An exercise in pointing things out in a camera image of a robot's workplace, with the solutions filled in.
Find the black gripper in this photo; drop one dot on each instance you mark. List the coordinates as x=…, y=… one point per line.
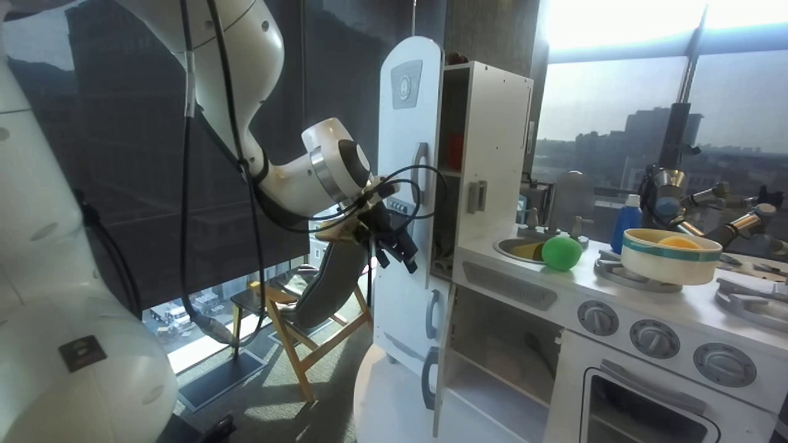
x=391, y=237

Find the white fridge door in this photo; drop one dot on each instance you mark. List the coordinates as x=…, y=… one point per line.
x=410, y=324

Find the tall white cabinet door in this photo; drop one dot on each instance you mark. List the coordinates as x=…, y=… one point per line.
x=410, y=98

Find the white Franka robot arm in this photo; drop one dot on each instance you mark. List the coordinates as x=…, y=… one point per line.
x=76, y=363

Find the white toy kitchen cabinet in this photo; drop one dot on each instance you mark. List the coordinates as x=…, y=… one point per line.
x=534, y=354

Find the yellow toy in sink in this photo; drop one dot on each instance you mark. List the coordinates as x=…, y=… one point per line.
x=527, y=249

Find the green ball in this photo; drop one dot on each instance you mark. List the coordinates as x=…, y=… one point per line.
x=562, y=252

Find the blue bottle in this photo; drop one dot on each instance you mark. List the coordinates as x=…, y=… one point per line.
x=626, y=217

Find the white bowl teal stripe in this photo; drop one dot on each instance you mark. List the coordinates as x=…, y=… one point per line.
x=671, y=256

